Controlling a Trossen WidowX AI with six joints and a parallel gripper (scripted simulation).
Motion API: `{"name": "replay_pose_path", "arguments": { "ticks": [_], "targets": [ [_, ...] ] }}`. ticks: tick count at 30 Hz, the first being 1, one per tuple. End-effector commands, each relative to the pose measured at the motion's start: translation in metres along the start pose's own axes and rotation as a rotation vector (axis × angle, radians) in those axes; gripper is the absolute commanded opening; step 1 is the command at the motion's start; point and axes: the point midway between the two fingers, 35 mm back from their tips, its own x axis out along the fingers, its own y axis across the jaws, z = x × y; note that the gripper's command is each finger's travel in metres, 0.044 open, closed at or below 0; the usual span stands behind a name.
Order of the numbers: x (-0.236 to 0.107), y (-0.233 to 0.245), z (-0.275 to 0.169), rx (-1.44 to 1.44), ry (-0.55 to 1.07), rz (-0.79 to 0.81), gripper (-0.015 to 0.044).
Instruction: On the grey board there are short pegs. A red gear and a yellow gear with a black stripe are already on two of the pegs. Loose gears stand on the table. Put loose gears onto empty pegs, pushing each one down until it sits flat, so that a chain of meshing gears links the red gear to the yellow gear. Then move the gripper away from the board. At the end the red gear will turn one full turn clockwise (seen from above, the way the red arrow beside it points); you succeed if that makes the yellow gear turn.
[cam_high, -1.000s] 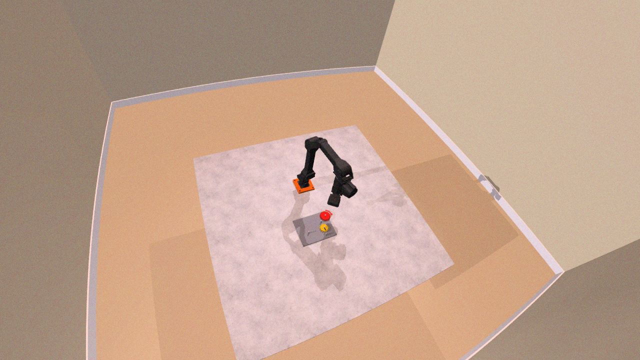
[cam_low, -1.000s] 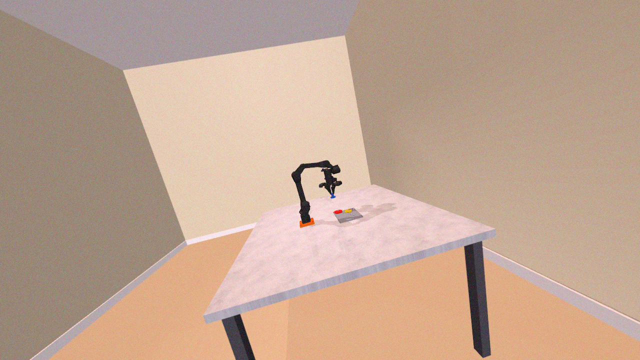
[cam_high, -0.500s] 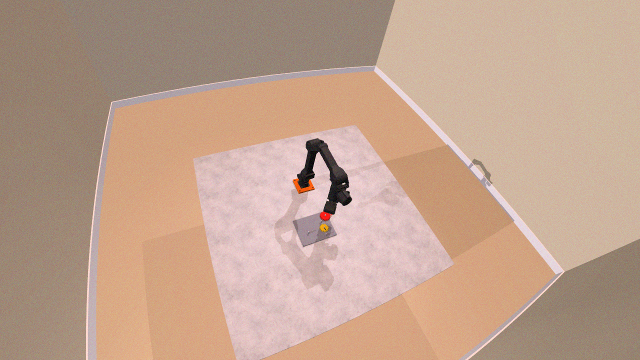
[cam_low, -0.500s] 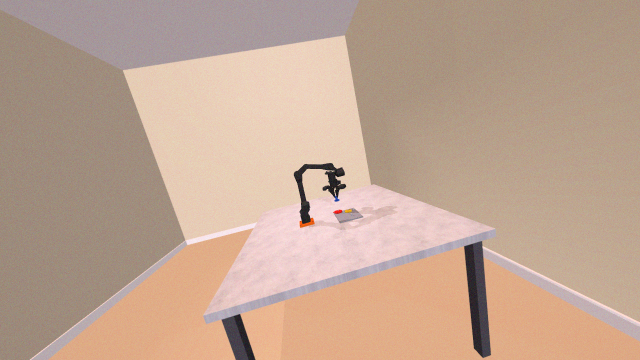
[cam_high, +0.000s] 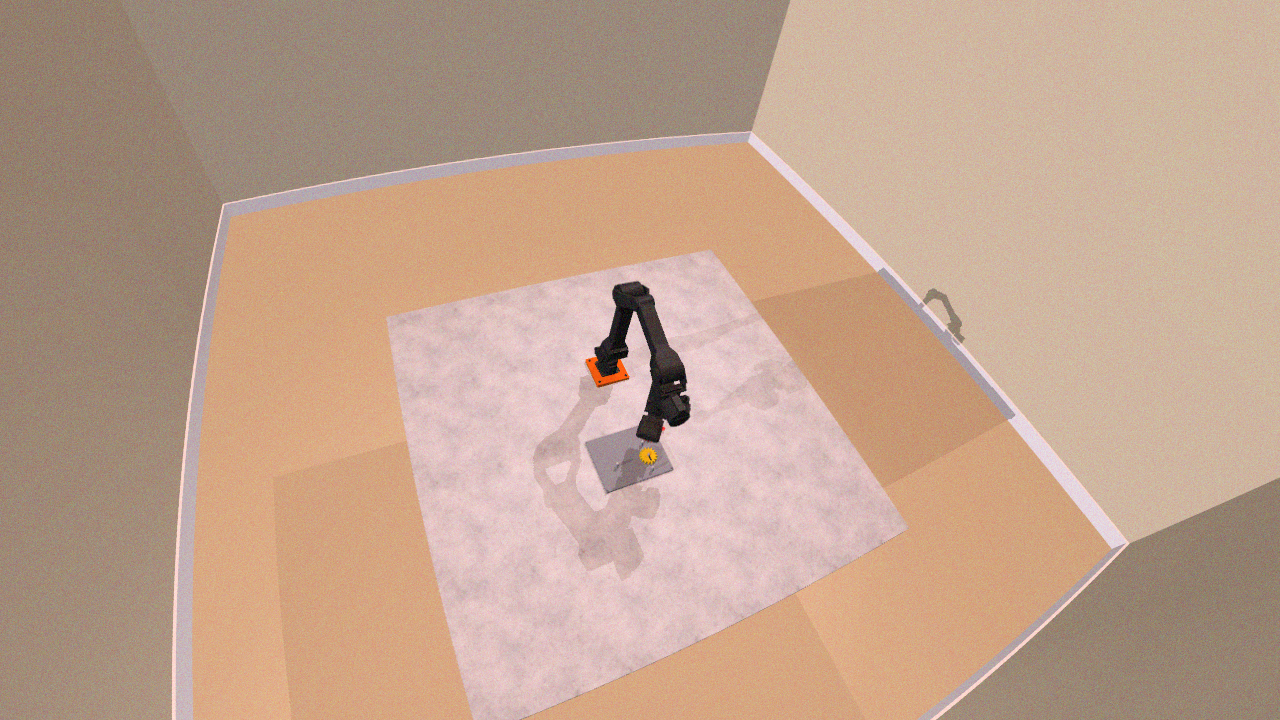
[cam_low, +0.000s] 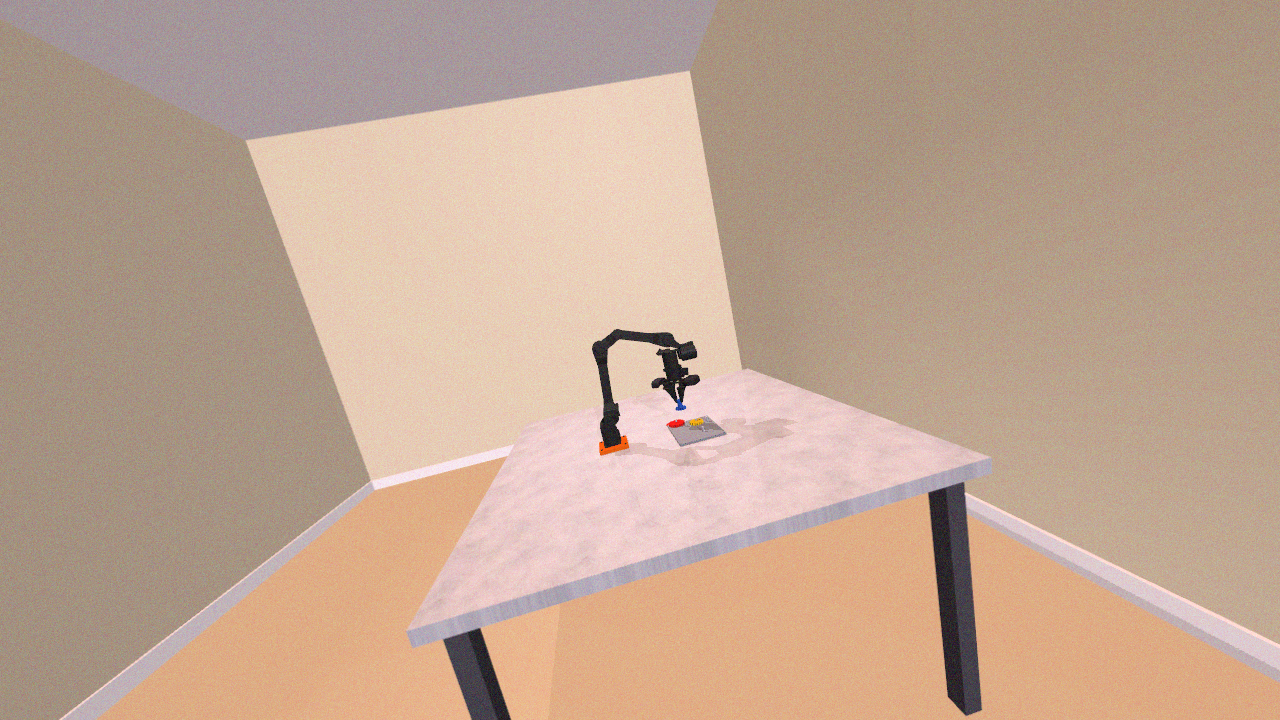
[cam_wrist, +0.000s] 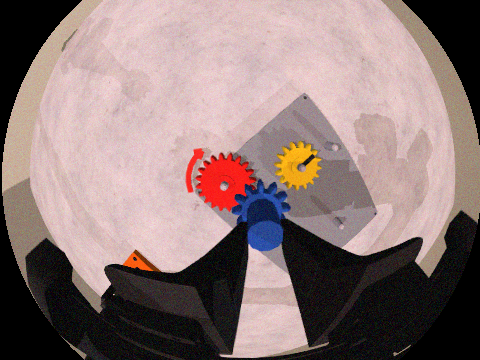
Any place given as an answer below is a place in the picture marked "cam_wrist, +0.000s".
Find red curved arrow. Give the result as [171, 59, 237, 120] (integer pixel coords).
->
[185, 148, 204, 193]

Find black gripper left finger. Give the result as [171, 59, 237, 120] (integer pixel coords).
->
[104, 221, 248, 356]

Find yellow gear with black stripe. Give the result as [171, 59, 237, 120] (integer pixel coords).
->
[273, 140, 321, 191]

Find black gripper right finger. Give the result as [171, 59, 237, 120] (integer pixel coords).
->
[280, 219, 423, 348]

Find red gear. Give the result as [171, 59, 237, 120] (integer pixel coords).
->
[196, 153, 256, 212]

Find blue gear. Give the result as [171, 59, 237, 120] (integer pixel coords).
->
[232, 179, 291, 252]

